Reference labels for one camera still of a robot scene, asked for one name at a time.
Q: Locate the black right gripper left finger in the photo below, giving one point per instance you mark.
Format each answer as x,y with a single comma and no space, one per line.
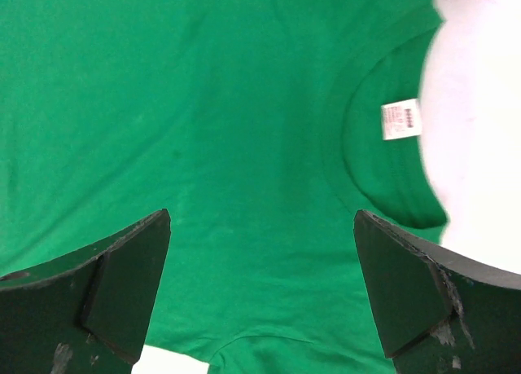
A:
89,310

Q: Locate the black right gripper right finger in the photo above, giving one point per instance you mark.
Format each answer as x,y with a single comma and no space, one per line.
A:
435,310

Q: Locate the green t-shirt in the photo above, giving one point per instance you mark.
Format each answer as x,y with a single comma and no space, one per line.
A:
256,123

